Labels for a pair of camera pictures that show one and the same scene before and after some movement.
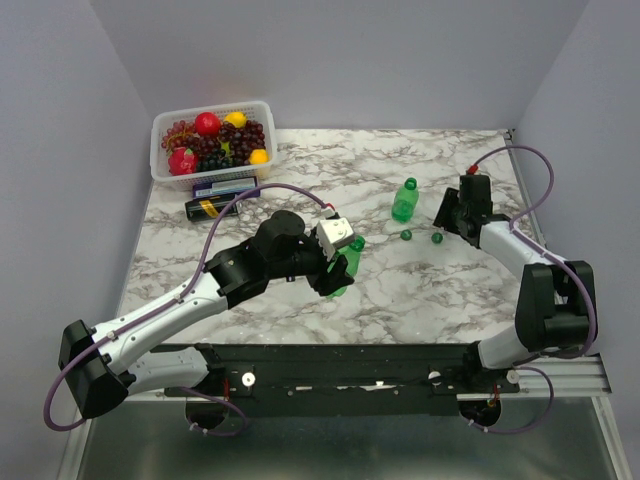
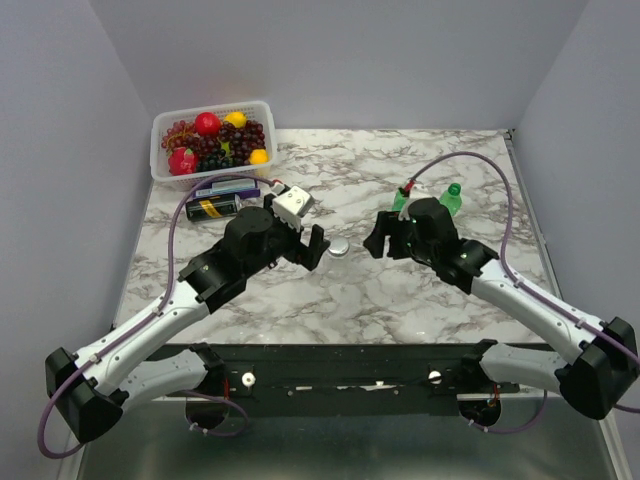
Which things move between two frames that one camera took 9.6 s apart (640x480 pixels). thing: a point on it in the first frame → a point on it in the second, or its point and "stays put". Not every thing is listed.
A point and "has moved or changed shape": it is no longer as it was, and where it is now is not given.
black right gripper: x=443 y=218 → x=387 y=223
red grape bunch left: x=177 y=135 stays put
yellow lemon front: x=259 y=157 stays put
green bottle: x=352 y=254 has moved or changed shape
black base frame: x=343 y=379 stays put
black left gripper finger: x=343 y=279 → x=317 y=246
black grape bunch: x=214 y=160 stays put
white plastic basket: x=258 y=111 stays put
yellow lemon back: x=237 y=118 stays put
